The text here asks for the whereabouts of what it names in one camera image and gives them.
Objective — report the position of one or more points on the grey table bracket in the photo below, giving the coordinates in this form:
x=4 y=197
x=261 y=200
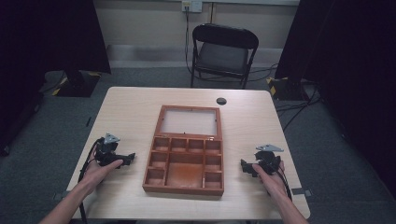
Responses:
x=305 y=192

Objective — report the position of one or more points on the black curtain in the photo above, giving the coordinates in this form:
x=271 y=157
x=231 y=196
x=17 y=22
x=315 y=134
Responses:
x=46 y=37
x=348 y=62

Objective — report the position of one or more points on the black stand base yellow tape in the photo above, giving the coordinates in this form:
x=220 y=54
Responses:
x=285 y=88
x=77 y=84

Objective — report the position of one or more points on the black folding chair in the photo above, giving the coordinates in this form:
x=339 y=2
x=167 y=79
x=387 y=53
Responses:
x=222 y=56

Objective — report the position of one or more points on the person's left hand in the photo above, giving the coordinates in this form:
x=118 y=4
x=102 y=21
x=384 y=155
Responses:
x=98 y=174

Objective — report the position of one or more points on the person's right hand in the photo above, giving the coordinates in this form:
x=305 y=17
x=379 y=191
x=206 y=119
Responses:
x=272 y=183

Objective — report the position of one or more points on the white wall outlet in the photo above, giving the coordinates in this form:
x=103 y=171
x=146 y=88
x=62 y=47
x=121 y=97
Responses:
x=192 y=5

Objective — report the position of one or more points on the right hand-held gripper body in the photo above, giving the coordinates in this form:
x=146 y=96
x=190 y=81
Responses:
x=268 y=158

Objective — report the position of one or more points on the wooden compartment box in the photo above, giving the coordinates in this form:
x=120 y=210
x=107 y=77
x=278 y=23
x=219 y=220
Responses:
x=186 y=174

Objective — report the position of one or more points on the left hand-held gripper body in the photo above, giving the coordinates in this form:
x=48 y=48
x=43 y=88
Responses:
x=107 y=151

